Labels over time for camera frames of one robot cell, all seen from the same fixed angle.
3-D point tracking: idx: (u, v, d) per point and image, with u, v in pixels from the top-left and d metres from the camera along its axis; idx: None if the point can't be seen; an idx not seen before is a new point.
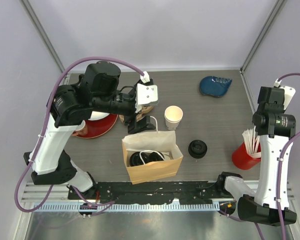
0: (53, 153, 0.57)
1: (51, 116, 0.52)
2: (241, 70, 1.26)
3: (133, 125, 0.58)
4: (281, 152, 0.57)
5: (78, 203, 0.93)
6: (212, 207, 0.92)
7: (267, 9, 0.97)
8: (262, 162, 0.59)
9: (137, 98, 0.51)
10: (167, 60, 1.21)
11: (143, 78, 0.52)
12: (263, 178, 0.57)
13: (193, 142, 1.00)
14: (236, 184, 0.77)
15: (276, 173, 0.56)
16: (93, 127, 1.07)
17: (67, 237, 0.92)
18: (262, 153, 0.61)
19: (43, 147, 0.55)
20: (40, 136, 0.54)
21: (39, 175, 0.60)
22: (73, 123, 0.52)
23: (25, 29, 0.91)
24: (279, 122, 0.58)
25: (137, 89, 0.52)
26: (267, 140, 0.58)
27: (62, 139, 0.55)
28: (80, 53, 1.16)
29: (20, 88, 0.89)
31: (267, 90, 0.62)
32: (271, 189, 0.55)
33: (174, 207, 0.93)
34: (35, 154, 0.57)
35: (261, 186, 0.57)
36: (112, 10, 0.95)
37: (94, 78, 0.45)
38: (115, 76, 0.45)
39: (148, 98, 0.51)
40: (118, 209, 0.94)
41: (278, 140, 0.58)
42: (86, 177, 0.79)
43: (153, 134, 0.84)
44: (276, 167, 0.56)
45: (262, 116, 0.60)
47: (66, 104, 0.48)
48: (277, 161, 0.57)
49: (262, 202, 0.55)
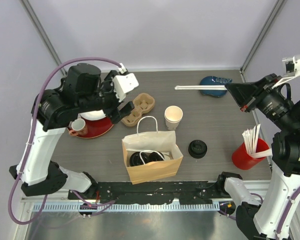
0: (43, 159, 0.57)
1: (38, 121, 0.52)
2: (241, 70, 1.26)
3: (116, 114, 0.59)
4: (294, 193, 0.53)
5: (78, 203, 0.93)
6: (211, 207, 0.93)
7: (267, 9, 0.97)
8: (271, 191, 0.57)
9: (121, 87, 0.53)
10: (167, 60, 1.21)
11: (121, 69, 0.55)
12: (267, 208, 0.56)
13: (193, 142, 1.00)
14: (236, 189, 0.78)
15: (282, 209, 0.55)
16: (93, 127, 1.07)
17: (67, 237, 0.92)
18: (274, 181, 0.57)
19: (32, 154, 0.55)
20: (28, 143, 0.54)
21: (30, 186, 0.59)
22: (60, 124, 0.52)
23: (25, 29, 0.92)
24: None
25: (118, 80, 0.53)
26: (281, 175, 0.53)
27: (51, 144, 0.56)
28: (80, 53, 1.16)
29: (19, 88, 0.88)
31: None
32: (272, 222, 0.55)
33: (174, 207, 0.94)
34: (23, 165, 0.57)
35: (263, 215, 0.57)
36: (112, 10, 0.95)
37: (77, 79, 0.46)
38: (97, 76, 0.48)
39: (131, 85, 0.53)
40: (118, 209, 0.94)
41: (294, 178, 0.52)
42: (83, 177, 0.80)
43: (153, 134, 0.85)
44: (284, 204, 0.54)
45: (282, 145, 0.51)
47: (53, 106, 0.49)
48: (287, 200, 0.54)
49: (260, 231, 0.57)
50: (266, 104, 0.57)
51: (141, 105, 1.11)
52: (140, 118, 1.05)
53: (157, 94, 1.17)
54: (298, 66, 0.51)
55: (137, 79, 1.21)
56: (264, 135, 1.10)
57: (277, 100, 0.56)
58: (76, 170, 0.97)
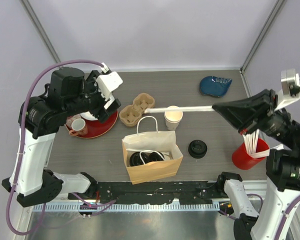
0: (36, 167, 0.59)
1: (27, 130, 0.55)
2: (241, 70, 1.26)
3: (104, 113, 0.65)
4: (287, 207, 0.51)
5: (78, 203, 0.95)
6: (211, 207, 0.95)
7: (267, 9, 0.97)
8: (266, 205, 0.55)
9: (107, 87, 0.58)
10: (167, 60, 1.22)
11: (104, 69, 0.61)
12: (263, 223, 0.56)
13: (193, 142, 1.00)
14: (236, 195, 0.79)
15: (277, 224, 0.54)
16: (93, 127, 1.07)
17: (67, 237, 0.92)
18: (268, 196, 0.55)
19: (25, 163, 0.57)
20: (19, 153, 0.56)
21: (26, 197, 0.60)
22: (49, 130, 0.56)
23: (25, 29, 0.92)
24: (294, 175, 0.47)
25: (102, 80, 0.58)
26: (274, 190, 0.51)
27: (43, 150, 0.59)
28: (81, 53, 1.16)
29: (19, 88, 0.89)
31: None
32: (269, 236, 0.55)
33: (174, 207, 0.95)
34: (17, 176, 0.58)
35: (260, 228, 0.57)
36: (112, 10, 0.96)
37: (62, 83, 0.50)
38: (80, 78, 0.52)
39: (116, 82, 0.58)
40: (118, 209, 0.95)
41: (288, 194, 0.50)
42: (80, 178, 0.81)
43: (153, 134, 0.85)
44: (279, 218, 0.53)
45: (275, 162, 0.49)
47: (41, 113, 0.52)
48: (282, 214, 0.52)
49: None
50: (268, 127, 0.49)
51: (141, 105, 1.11)
52: (140, 118, 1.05)
53: (157, 94, 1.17)
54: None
55: (137, 79, 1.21)
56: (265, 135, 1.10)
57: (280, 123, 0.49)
58: (77, 169, 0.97)
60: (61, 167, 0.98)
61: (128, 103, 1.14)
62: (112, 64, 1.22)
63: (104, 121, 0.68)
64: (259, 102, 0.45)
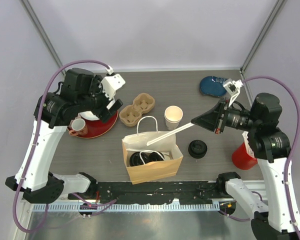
0: (46, 160, 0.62)
1: (43, 122, 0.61)
2: (241, 70, 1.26)
3: (107, 112, 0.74)
4: (284, 176, 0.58)
5: (78, 203, 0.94)
6: (212, 207, 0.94)
7: (267, 9, 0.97)
8: (267, 185, 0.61)
9: (112, 85, 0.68)
10: (166, 61, 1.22)
11: (109, 71, 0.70)
12: (274, 204, 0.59)
13: (193, 142, 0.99)
14: (240, 193, 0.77)
15: (285, 197, 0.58)
16: (92, 126, 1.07)
17: (67, 237, 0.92)
18: (264, 175, 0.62)
19: (38, 154, 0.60)
20: (33, 144, 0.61)
21: (33, 193, 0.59)
22: (63, 122, 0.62)
23: (24, 29, 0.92)
24: (275, 144, 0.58)
25: (108, 80, 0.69)
26: (268, 165, 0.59)
27: (54, 144, 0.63)
28: (80, 53, 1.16)
29: (19, 88, 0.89)
31: (260, 107, 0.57)
32: (285, 213, 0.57)
33: (174, 207, 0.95)
34: (26, 169, 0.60)
35: (274, 212, 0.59)
36: (112, 10, 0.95)
37: (76, 79, 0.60)
38: (90, 76, 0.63)
39: (120, 83, 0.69)
40: (118, 209, 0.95)
41: (279, 163, 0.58)
42: (80, 180, 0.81)
43: (153, 134, 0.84)
44: (283, 190, 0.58)
45: (256, 141, 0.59)
47: (58, 104, 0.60)
48: (283, 184, 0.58)
49: (280, 229, 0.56)
50: (231, 120, 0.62)
51: (141, 105, 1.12)
52: (140, 118, 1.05)
53: (157, 94, 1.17)
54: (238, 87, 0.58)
55: (136, 79, 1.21)
56: None
57: (236, 113, 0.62)
58: (77, 169, 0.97)
60: (62, 167, 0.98)
61: (128, 103, 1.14)
62: (112, 64, 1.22)
63: (105, 121, 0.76)
64: (216, 106, 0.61)
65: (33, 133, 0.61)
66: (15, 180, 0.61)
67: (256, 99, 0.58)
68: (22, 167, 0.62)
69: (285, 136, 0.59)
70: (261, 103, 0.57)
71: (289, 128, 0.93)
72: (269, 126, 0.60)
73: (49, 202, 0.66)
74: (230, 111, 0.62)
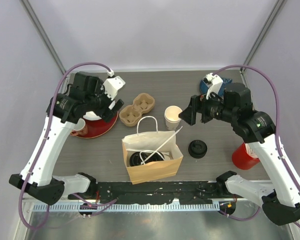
0: (54, 157, 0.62)
1: (55, 118, 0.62)
2: (241, 70, 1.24)
3: (108, 111, 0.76)
4: (279, 151, 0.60)
5: (78, 203, 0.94)
6: (212, 207, 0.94)
7: (267, 9, 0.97)
8: (266, 166, 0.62)
9: (114, 86, 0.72)
10: (166, 60, 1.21)
11: (111, 73, 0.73)
12: (279, 183, 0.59)
13: (193, 142, 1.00)
14: (242, 187, 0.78)
15: (287, 171, 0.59)
16: (92, 127, 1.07)
17: (67, 237, 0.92)
18: (260, 157, 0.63)
19: (47, 148, 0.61)
20: (44, 138, 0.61)
21: (38, 188, 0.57)
22: (74, 119, 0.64)
23: (24, 28, 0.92)
24: (260, 124, 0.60)
25: (110, 82, 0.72)
26: (260, 146, 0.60)
27: (62, 141, 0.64)
28: (81, 53, 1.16)
29: (19, 88, 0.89)
31: (232, 95, 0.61)
32: (292, 188, 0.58)
33: (174, 207, 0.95)
34: (34, 163, 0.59)
35: (281, 190, 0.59)
36: (112, 10, 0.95)
37: (84, 80, 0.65)
38: (95, 77, 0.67)
39: (120, 83, 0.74)
40: (118, 209, 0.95)
41: (269, 141, 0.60)
42: (79, 180, 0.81)
43: (153, 134, 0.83)
44: (282, 165, 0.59)
45: (243, 128, 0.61)
47: (70, 102, 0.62)
48: (280, 159, 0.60)
49: (293, 204, 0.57)
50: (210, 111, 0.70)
51: (141, 105, 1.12)
52: (140, 118, 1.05)
53: (157, 94, 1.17)
54: (213, 80, 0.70)
55: (136, 80, 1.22)
56: None
57: (214, 104, 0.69)
58: (77, 170, 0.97)
60: (62, 167, 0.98)
61: (128, 103, 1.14)
62: (112, 64, 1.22)
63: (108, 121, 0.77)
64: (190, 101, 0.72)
65: (43, 129, 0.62)
66: (20, 176, 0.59)
67: (225, 89, 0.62)
68: (29, 163, 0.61)
69: (264, 114, 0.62)
70: (229, 91, 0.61)
71: (290, 129, 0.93)
72: (246, 111, 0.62)
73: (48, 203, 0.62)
74: (208, 102, 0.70)
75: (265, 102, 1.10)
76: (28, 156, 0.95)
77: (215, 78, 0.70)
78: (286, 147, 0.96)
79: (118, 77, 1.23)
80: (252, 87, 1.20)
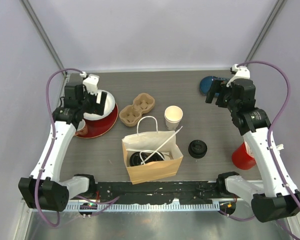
0: (61, 156, 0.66)
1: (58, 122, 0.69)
2: None
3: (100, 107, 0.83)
4: (268, 142, 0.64)
5: (78, 203, 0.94)
6: (211, 207, 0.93)
7: (267, 9, 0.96)
8: (256, 157, 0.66)
9: (92, 83, 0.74)
10: (166, 61, 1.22)
11: (83, 74, 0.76)
12: (265, 173, 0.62)
13: (193, 141, 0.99)
14: (240, 185, 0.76)
15: (273, 162, 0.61)
16: (92, 127, 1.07)
17: (67, 237, 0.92)
18: (252, 149, 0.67)
19: (57, 146, 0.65)
20: (52, 137, 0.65)
21: (53, 183, 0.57)
22: (76, 124, 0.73)
23: (24, 28, 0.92)
24: (254, 117, 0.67)
25: (86, 81, 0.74)
26: (252, 135, 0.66)
27: (67, 142, 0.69)
28: (81, 53, 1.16)
29: (19, 88, 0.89)
31: (238, 88, 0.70)
32: (276, 178, 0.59)
33: (174, 207, 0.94)
34: (45, 160, 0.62)
35: (266, 181, 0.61)
36: (112, 10, 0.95)
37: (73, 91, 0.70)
38: (81, 86, 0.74)
39: (96, 78, 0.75)
40: (118, 209, 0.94)
41: (261, 132, 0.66)
42: (79, 181, 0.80)
43: (153, 134, 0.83)
44: (269, 156, 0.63)
45: (239, 118, 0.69)
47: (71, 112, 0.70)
48: (269, 150, 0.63)
49: (274, 193, 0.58)
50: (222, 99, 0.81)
51: (141, 105, 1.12)
52: (140, 118, 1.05)
53: (157, 94, 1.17)
54: (239, 71, 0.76)
55: (136, 80, 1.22)
56: None
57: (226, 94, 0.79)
58: (76, 170, 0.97)
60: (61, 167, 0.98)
61: (128, 103, 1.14)
62: (112, 64, 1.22)
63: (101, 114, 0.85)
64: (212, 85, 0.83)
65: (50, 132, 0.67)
66: (31, 176, 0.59)
67: (233, 82, 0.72)
68: (39, 163, 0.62)
69: (263, 111, 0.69)
70: (237, 84, 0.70)
71: (290, 129, 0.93)
72: (247, 105, 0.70)
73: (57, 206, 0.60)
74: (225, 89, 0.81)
75: (265, 102, 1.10)
76: (28, 156, 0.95)
77: (240, 71, 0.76)
78: (286, 147, 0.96)
79: (119, 77, 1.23)
80: None
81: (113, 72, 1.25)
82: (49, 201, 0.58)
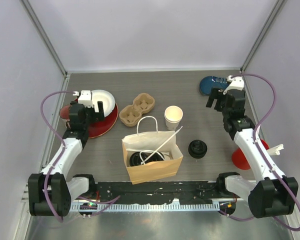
0: (69, 162, 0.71)
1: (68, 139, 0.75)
2: (241, 70, 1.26)
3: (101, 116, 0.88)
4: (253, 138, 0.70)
5: (78, 203, 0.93)
6: (211, 207, 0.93)
7: (267, 9, 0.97)
8: (245, 152, 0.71)
9: (86, 99, 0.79)
10: (166, 61, 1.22)
11: (76, 94, 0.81)
12: (253, 162, 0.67)
13: (193, 141, 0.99)
14: (239, 185, 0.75)
15: (260, 152, 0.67)
16: (93, 127, 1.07)
17: (67, 237, 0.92)
18: (241, 146, 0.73)
19: (67, 152, 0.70)
20: (63, 145, 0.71)
21: (61, 177, 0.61)
22: (84, 144, 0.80)
23: (25, 28, 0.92)
24: (240, 123, 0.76)
25: (81, 99, 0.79)
26: (239, 135, 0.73)
27: (76, 152, 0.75)
28: (81, 54, 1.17)
29: (19, 88, 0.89)
31: (230, 99, 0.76)
32: (263, 165, 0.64)
33: (174, 207, 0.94)
34: (56, 160, 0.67)
35: (255, 169, 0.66)
36: (112, 10, 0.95)
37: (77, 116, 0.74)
38: (83, 108, 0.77)
39: (88, 94, 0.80)
40: (118, 209, 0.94)
41: (247, 133, 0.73)
42: (78, 182, 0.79)
43: (152, 134, 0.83)
44: (256, 148, 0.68)
45: (228, 124, 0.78)
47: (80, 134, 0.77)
48: (254, 144, 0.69)
49: (262, 177, 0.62)
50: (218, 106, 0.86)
51: (141, 104, 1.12)
52: (140, 118, 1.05)
53: (157, 94, 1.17)
54: (234, 82, 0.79)
55: (137, 80, 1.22)
56: (265, 137, 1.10)
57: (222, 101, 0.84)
58: (76, 170, 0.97)
60: None
61: (128, 103, 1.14)
62: (112, 64, 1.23)
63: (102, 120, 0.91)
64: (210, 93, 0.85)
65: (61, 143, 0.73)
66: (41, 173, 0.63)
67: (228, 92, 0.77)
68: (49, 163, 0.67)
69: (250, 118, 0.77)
70: (230, 94, 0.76)
71: (290, 128, 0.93)
72: (238, 113, 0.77)
73: (60, 206, 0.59)
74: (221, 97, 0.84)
75: (265, 102, 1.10)
76: (29, 157, 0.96)
77: (235, 82, 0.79)
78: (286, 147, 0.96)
79: (119, 77, 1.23)
80: (252, 87, 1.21)
81: (114, 72, 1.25)
82: (55, 198, 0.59)
